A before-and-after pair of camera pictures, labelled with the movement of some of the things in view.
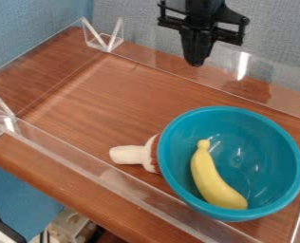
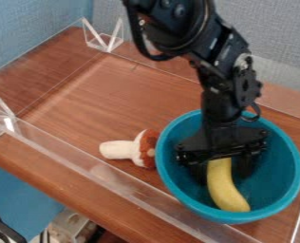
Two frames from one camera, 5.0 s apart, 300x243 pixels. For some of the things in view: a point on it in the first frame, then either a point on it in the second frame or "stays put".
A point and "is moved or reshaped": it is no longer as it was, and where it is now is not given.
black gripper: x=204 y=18 → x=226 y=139
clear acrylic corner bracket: x=104 y=41 stays put
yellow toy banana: x=212 y=182 is moved or reshaped
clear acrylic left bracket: x=1 y=117 stays put
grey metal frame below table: x=71 y=228 stays put
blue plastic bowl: x=258 y=156 stays put
